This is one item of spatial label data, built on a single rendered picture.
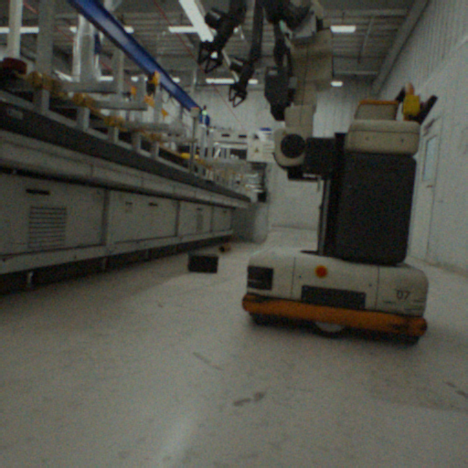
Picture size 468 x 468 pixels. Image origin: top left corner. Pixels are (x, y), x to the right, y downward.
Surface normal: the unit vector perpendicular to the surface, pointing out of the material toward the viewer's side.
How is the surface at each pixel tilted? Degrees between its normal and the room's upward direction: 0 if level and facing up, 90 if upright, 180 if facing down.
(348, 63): 90
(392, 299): 90
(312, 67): 90
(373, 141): 90
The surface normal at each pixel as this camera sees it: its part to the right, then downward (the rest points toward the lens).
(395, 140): -0.19, 0.04
